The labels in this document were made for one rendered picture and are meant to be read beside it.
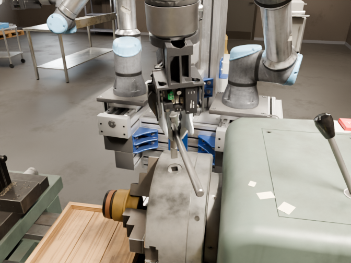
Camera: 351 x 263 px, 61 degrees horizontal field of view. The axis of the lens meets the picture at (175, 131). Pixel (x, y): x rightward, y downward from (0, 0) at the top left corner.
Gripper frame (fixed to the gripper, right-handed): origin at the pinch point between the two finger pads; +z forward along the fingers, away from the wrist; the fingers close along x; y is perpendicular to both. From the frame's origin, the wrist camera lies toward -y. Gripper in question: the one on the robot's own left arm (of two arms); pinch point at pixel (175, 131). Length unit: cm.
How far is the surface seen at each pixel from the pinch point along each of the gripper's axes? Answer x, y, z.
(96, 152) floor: -54, -203, 172
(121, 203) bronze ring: -13.7, -6.1, 25.4
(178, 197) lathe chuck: -0.4, 3.7, 14.9
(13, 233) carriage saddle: -49, -18, 45
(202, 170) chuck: 6.0, -1.5, 13.3
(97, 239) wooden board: -24, -13, 49
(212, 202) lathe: 7.2, 3.2, 18.8
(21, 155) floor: -130, -209, 168
